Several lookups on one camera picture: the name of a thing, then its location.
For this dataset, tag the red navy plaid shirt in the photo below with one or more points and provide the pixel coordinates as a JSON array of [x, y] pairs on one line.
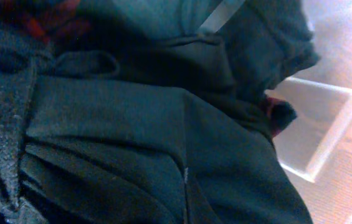
[[45, 20]]

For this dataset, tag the black garment with band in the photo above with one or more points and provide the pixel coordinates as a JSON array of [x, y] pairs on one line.
[[266, 41]]

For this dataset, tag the clear plastic storage bin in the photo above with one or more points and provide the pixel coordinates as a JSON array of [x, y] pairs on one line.
[[316, 149]]

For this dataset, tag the large black garment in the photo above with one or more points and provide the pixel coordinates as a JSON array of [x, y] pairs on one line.
[[153, 136]]

